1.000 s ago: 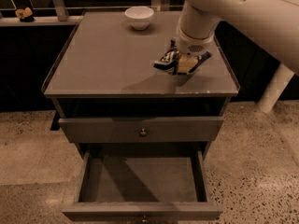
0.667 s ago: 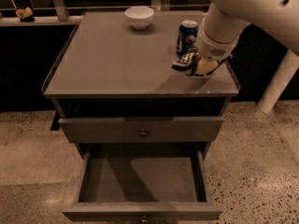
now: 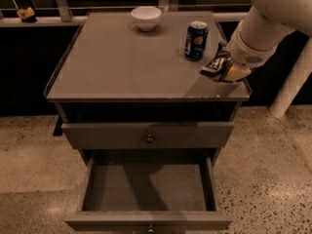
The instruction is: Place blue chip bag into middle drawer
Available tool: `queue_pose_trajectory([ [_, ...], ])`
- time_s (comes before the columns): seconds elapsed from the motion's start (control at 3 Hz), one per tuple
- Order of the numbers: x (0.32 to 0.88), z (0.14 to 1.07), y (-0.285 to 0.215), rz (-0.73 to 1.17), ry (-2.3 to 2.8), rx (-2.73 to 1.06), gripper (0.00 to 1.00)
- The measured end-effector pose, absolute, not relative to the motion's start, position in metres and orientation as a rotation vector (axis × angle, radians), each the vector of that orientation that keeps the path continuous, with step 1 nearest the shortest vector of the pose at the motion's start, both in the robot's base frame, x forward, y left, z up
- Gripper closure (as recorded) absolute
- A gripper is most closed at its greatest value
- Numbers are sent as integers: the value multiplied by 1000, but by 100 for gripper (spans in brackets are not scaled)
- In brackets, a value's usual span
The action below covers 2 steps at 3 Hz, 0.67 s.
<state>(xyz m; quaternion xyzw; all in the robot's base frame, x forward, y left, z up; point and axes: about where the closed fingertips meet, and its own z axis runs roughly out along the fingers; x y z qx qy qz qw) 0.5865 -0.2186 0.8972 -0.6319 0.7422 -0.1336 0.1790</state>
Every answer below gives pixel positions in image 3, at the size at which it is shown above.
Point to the closed grey top drawer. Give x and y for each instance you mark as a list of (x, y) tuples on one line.
[(132, 135)]

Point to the white ceramic bowl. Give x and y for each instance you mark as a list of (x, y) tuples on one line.
[(146, 18)]

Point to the grey wooden drawer cabinet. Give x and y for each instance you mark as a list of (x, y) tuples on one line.
[(115, 73)]

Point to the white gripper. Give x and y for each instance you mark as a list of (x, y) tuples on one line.
[(246, 53)]

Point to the small yellow black object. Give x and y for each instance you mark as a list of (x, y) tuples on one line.
[(26, 14)]

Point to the white diagonal post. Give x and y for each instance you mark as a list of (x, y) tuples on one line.
[(294, 82)]

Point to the blue pepsi soda can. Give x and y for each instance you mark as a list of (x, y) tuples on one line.
[(196, 38)]

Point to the round brass top knob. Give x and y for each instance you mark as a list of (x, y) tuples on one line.
[(149, 138)]

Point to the grey metal railing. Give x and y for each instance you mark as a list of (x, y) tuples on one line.
[(65, 7)]

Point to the round brass knob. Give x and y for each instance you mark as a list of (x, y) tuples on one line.
[(149, 138), (150, 230)]

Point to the round brass middle knob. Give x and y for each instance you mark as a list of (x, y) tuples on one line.
[(150, 230)]

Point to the open grey middle drawer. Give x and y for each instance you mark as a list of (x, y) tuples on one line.
[(170, 194)]

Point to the blue chip bag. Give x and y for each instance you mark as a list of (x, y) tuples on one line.
[(217, 68)]

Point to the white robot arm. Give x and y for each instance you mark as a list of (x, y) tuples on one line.
[(293, 14)]

